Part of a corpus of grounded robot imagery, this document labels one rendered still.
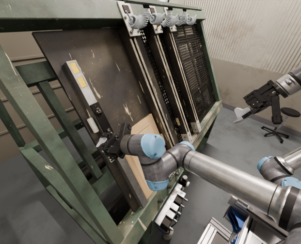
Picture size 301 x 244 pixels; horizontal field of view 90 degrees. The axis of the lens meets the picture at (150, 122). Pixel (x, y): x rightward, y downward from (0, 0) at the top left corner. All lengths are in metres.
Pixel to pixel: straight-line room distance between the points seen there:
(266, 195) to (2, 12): 0.93
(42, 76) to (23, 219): 1.86
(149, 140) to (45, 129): 0.45
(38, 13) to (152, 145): 0.66
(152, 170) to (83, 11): 0.78
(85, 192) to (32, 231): 1.52
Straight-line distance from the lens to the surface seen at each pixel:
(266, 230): 1.26
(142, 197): 1.09
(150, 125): 1.11
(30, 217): 2.39
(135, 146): 0.48
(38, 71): 0.86
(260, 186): 0.47
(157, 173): 0.50
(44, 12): 0.83
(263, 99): 0.74
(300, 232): 0.41
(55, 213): 2.29
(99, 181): 0.95
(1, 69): 0.75
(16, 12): 0.79
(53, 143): 0.74
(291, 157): 1.14
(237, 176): 0.48
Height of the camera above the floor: 1.93
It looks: 37 degrees down
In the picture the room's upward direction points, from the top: 4 degrees clockwise
